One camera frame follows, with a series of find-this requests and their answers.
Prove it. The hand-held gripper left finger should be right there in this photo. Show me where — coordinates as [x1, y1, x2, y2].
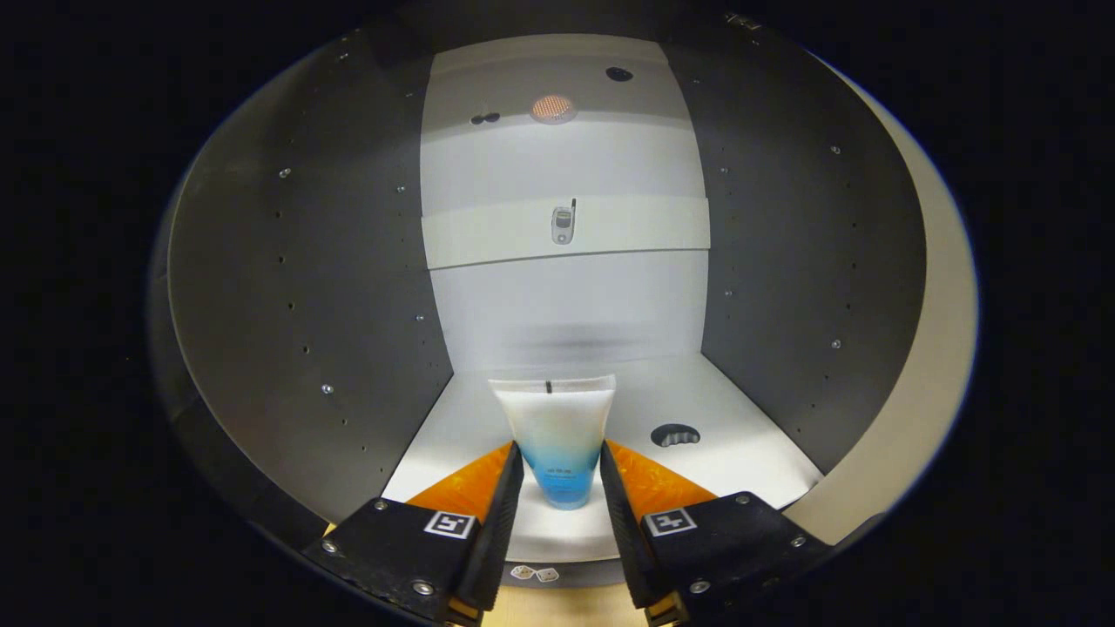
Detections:
[301, 442, 525, 626]

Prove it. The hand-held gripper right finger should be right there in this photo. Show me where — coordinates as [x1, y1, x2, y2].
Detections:
[600, 440, 834, 626]

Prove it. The white and blue tube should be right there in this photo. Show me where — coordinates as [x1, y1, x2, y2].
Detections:
[488, 374, 618, 510]

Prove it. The white cabinet shelf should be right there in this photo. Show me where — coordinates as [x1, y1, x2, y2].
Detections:
[381, 353, 824, 563]

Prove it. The dark grey tall cabinet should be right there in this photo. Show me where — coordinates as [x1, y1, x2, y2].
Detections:
[148, 17, 929, 593]

